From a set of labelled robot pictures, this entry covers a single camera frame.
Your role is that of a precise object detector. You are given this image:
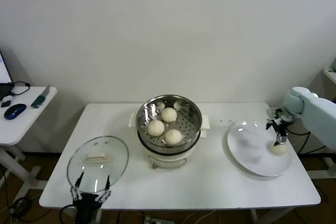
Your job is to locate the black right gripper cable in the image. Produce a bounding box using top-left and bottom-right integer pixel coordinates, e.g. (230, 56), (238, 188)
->
(286, 126), (311, 137)

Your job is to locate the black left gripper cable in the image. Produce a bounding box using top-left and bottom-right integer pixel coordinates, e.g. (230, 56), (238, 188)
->
(59, 204), (78, 224)

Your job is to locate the white shelf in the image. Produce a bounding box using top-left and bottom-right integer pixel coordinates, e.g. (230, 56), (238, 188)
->
(323, 68), (336, 88)

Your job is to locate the black laptop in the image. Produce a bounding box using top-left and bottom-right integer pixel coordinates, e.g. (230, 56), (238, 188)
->
(0, 47), (14, 100)

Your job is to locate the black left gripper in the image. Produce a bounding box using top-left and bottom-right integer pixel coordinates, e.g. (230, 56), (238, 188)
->
(69, 172), (111, 224)

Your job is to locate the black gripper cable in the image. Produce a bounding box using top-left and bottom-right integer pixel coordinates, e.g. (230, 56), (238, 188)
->
(59, 204), (78, 224)
(286, 126), (311, 137)

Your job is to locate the green handled tool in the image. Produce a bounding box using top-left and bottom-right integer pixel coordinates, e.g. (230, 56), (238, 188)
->
(30, 84), (51, 109)

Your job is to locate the stainless steel steamer basket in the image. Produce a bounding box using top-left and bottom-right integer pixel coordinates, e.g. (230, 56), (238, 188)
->
(128, 94), (211, 149)

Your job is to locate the white power strip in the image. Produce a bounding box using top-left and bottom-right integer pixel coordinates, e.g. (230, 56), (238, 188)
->
(143, 215), (169, 224)

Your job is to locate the black cable with plug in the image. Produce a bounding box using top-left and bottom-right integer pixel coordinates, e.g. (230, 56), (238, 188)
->
(298, 132), (331, 155)

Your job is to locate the black floor cable bundle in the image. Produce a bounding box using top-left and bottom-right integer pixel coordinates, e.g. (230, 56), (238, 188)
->
(0, 166), (40, 222)

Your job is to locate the glass lid with white handle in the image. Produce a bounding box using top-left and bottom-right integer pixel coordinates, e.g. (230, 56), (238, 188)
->
(66, 135), (130, 194)

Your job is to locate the white electric cooker base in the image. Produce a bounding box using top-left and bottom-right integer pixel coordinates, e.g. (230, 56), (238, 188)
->
(138, 126), (208, 170)

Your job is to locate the white side table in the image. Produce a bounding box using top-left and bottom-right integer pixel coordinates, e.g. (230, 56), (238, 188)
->
(0, 86), (58, 190)

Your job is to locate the white round plate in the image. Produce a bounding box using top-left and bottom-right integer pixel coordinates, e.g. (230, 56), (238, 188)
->
(227, 120), (292, 177)

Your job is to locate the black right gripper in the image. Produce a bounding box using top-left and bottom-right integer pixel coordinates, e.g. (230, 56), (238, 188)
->
(265, 109), (293, 147)

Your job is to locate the blue computer mouse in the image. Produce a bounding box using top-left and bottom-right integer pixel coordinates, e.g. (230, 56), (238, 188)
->
(4, 102), (27, 120)

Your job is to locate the white steamed baozi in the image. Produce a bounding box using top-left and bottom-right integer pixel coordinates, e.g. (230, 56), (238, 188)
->
(269, 141), (288, 156)
(147, 119), (165, 137)
(161, 107), (178, 123)
(164, 129), (183, 146)

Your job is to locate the black looped cable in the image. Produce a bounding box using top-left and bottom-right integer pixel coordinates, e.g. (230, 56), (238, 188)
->
(10, 80), (32, 96)

